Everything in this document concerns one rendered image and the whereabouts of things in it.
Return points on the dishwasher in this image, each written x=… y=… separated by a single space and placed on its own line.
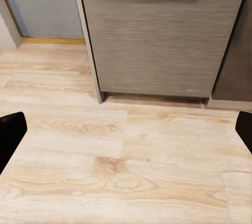
x=159 y=48

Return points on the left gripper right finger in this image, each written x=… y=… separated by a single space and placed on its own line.
x=244 y=128

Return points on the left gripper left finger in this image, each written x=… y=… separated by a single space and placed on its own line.
x=12 y=130

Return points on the fixed window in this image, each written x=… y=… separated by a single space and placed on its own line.
x=47 y=21

